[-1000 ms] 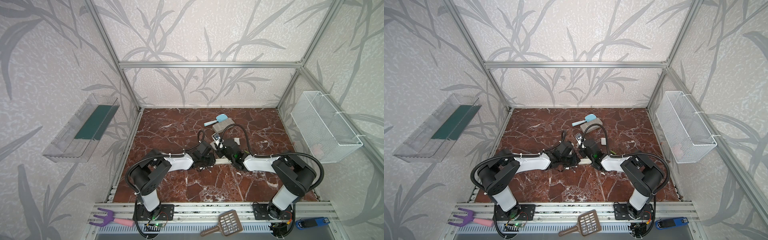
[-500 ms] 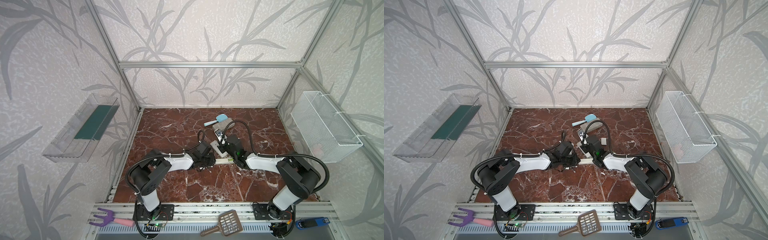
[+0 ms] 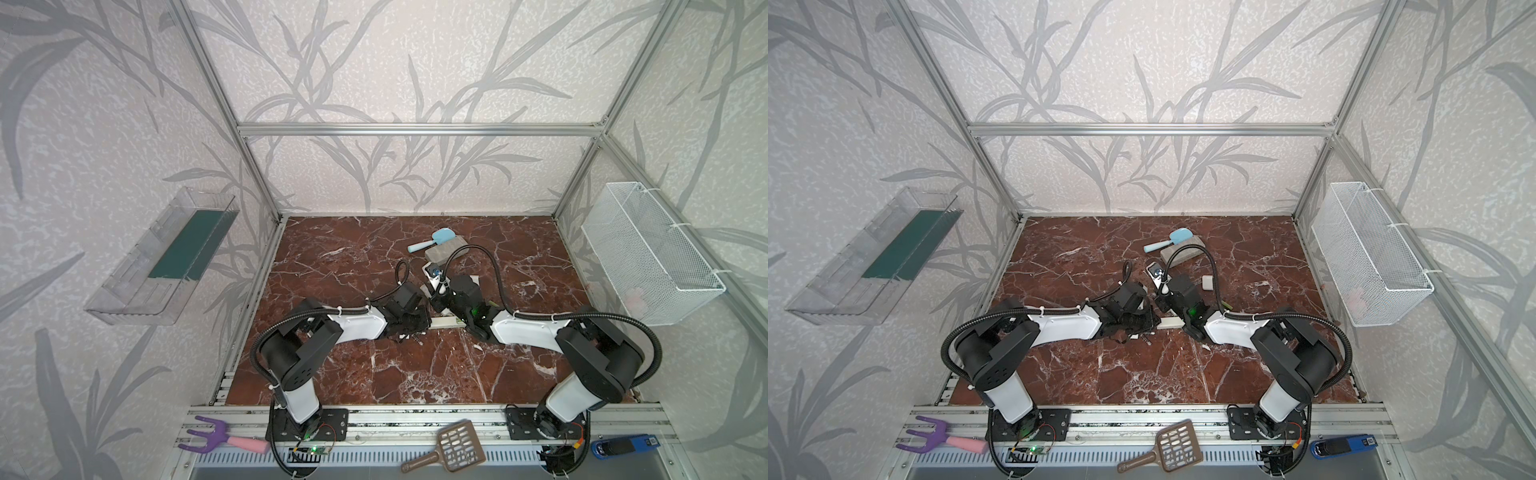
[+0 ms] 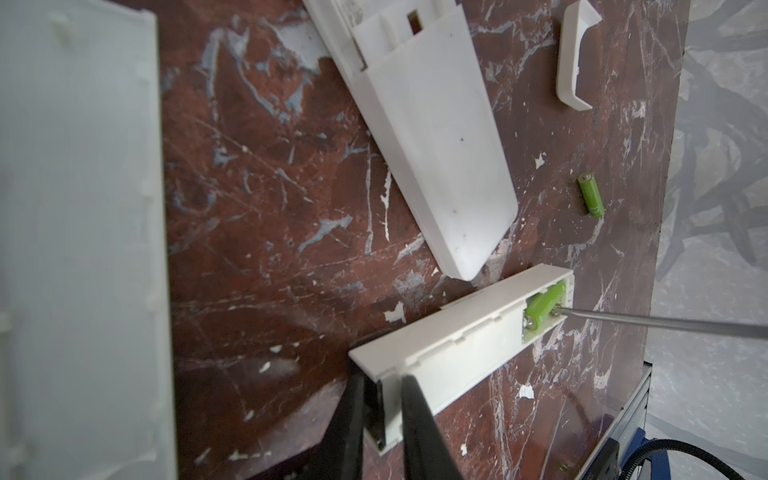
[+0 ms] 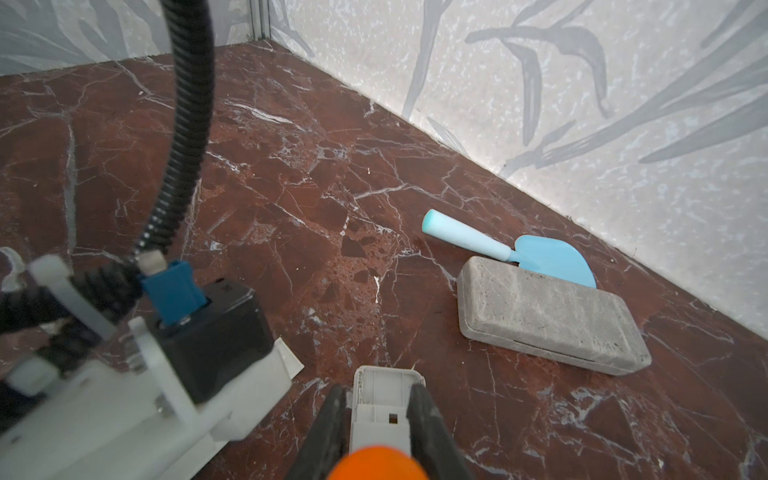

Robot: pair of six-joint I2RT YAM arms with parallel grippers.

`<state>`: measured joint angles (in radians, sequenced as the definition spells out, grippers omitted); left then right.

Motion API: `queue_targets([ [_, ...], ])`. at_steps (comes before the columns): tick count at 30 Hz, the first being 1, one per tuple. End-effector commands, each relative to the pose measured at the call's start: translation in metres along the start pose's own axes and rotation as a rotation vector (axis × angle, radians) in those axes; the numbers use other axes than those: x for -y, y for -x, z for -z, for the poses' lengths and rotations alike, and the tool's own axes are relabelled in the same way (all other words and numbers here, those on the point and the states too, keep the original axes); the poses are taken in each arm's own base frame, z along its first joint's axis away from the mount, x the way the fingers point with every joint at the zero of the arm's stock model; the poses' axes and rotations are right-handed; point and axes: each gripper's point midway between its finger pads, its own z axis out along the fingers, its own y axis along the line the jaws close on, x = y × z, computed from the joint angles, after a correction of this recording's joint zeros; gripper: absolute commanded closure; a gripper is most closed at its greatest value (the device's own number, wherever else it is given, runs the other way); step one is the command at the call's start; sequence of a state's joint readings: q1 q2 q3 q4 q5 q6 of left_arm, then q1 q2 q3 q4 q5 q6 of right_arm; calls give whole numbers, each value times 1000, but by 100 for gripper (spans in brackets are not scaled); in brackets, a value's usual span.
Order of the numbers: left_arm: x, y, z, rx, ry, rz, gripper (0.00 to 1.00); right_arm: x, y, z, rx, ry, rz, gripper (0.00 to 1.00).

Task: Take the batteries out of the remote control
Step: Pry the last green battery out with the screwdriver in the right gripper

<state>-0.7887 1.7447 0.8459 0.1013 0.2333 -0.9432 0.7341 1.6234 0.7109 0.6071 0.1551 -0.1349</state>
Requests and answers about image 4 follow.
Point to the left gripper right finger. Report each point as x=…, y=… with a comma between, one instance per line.
x=426, y=456

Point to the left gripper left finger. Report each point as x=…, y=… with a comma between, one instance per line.
x=339, y=455

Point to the slim white remote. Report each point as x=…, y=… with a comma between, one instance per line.
x=453, y=349

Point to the green battery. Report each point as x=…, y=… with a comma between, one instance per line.
x=540, y=306
x=591, y=195

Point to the slim remote back cover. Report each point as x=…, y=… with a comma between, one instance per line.
x=86, y=359

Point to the white remote control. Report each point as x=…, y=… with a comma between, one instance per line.
x=413, y=72

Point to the white battery cover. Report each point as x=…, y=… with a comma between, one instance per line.
x=578, y=18

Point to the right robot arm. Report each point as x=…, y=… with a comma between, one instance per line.
x=654, y=454

